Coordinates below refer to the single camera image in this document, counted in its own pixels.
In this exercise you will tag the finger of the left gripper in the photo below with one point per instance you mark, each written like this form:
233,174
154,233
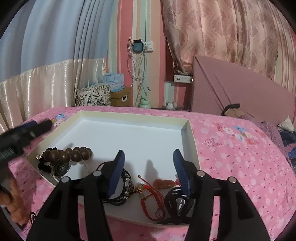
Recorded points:
31,125
38,129

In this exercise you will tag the brown cardboard box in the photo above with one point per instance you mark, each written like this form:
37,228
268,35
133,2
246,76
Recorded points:
121,98

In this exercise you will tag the person left hand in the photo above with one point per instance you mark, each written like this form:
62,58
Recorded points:
10,197

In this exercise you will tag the white wall socket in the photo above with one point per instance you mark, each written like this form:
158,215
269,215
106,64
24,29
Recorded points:
149,46

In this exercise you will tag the pink headboard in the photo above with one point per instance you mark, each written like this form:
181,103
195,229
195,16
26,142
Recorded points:
217,84

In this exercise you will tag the mint green bottle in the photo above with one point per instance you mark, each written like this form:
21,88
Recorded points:
144,102

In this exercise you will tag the white power strip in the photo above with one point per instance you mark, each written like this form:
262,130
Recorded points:
182,79

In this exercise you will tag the black fabric scrunchie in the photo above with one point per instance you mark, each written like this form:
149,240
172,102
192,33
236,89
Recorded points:
45,166

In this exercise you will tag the black white floral bag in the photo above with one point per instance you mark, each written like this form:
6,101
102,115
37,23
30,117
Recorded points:
93,96

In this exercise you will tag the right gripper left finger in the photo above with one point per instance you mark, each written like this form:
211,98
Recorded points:
58,217

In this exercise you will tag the teal charger pouch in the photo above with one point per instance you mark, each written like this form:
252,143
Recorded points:
137,46

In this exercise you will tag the pink patterned curtain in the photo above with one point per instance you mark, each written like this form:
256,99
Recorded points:
240,32

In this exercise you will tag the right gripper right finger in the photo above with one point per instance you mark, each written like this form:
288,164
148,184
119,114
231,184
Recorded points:
238,217

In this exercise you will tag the white shallow cardboard tray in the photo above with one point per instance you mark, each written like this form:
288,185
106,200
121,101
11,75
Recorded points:
148,142

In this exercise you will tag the white strap wristwatch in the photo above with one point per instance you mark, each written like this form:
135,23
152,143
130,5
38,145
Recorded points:
59,169

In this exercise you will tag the blue and cream curtain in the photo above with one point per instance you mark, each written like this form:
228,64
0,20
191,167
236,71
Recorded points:
49,50

